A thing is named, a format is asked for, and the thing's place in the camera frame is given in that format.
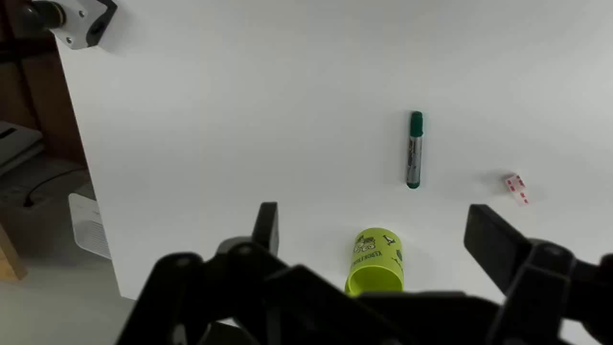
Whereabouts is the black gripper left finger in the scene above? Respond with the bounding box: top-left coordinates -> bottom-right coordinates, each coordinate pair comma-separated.
115,202 -> 360,345

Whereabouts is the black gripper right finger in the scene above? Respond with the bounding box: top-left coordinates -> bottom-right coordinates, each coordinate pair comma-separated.
462,204 -> 613,345

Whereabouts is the green and grey marker pen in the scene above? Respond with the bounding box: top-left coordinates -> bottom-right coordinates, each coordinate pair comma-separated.
404,110 -> 425,191

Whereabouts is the pink and white tape roll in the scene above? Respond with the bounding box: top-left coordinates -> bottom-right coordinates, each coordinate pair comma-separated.
502,171 -> 532,208

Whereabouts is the lime green printed cup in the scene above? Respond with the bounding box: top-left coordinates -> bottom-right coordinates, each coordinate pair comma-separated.
345,227 -> 406,300

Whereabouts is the translucent plastic container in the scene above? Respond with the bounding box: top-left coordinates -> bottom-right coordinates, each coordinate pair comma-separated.
67,191 -> 113,263

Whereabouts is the light wooden block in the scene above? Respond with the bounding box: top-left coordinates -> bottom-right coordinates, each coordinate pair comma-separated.
0,223 -> 31,285

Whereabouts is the grey flat box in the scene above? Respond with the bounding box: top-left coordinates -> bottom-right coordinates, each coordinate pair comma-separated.
0,122 -> 46,179

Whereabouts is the brown wooden desk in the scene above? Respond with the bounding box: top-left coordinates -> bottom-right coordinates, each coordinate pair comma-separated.
0,0 -> 88,170

